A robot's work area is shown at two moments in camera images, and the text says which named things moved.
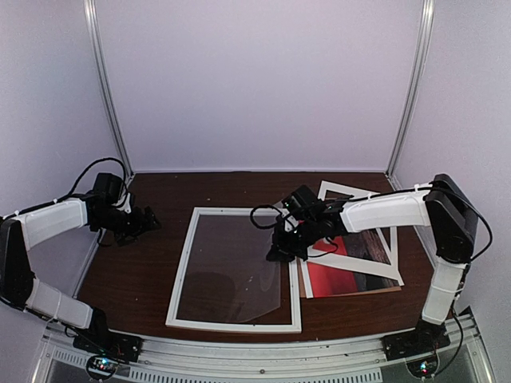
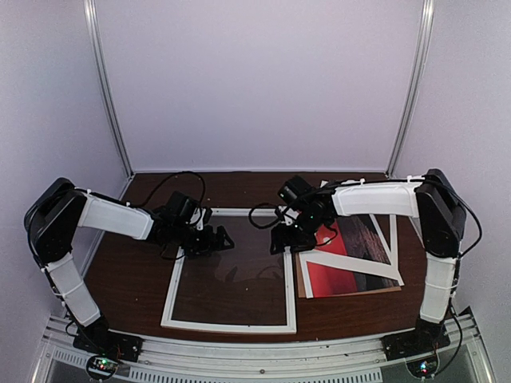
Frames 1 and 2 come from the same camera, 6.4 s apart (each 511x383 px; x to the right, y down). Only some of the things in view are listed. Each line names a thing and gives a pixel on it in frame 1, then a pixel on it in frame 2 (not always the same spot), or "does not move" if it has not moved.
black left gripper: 138,226 to 207,246
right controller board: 423,368 does not move
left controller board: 101,367 does not move
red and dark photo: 326,281 does not move
